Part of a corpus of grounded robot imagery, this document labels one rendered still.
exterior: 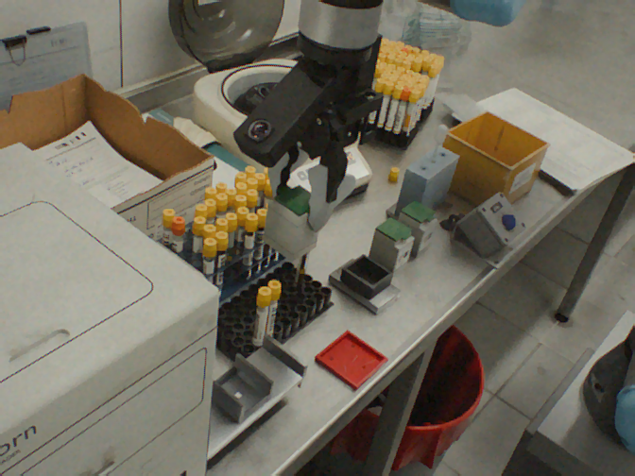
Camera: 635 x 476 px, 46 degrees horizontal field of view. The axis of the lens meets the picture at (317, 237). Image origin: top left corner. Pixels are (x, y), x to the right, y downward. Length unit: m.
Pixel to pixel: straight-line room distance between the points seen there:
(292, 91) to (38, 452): 0.38
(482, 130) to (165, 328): 0.93
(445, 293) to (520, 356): 1.26
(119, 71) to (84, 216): 0.69
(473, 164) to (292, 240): 0.53
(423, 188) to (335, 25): 0.52
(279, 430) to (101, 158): 0.51
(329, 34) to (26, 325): 0.35
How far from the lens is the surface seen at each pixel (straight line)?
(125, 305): 0.58
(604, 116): 1.74
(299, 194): 0.81
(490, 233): 1.15
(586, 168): 1.48
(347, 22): 0.68
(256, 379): 0.85
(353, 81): 0.76
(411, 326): 1.04
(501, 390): 2.23
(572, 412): 0.96
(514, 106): 1.62
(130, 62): 1.35
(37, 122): 1.18
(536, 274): 2.67
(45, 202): 0.69
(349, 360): 0.97
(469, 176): 1.28
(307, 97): 0.71
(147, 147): 1.13
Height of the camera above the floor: 1.59
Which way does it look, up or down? 39 degrees down
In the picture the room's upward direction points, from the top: 11 degrees clockwise
